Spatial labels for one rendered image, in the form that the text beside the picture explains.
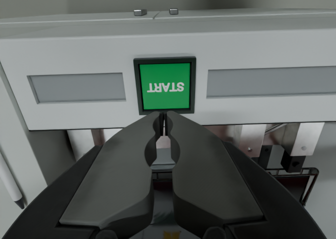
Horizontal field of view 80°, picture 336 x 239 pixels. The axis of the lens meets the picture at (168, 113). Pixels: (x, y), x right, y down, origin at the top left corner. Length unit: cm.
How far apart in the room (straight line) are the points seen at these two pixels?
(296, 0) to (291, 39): 110
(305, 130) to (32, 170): 36
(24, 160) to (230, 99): 24
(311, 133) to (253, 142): 8
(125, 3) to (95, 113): 97
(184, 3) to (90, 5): 47
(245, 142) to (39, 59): 27
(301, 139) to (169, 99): 22
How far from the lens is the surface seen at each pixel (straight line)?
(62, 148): 33
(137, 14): 53
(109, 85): 21
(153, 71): 19
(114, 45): 19
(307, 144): 36
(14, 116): 26
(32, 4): 132
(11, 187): 31
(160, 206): 40
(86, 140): 31
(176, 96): 20
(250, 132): 31
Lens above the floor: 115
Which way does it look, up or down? 62 degrees down
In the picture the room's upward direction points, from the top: 179 degrees clockwise
